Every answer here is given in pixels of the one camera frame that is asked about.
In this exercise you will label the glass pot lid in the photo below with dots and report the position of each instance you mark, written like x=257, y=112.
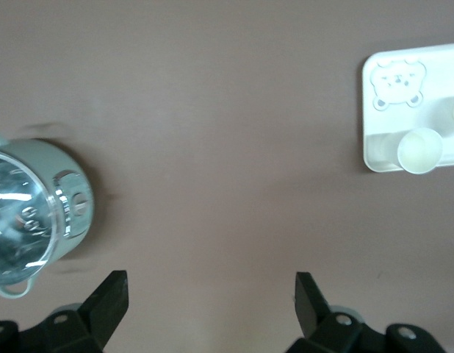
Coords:
x=17, y=213

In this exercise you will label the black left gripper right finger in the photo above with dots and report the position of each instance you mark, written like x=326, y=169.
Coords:
x=315, y=316

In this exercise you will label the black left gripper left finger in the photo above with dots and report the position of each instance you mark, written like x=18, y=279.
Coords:
x=102, y=312

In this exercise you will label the white paper cup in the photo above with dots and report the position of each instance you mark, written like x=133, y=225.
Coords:
x=419, y=150

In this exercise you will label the grey-green electric cooking pot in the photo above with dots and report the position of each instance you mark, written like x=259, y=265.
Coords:
x=71, y=184

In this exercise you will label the cream tray with bear print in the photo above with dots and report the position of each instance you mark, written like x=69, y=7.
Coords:
x=396, y=114

